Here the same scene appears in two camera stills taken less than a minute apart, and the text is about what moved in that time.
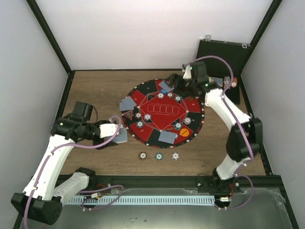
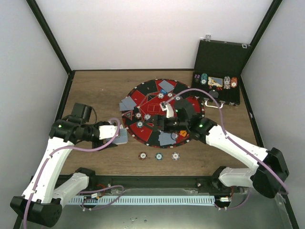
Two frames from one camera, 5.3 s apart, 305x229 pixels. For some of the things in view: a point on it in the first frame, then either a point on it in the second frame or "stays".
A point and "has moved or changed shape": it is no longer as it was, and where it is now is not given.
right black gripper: x=173 y=77 -> x=157 y=118
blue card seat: x=128 y=103 stays
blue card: x=167 y=137 has moved or changed shape
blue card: x=165 y=86 stays
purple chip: x=147 y=117 stays
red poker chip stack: x=142 y=156 stays
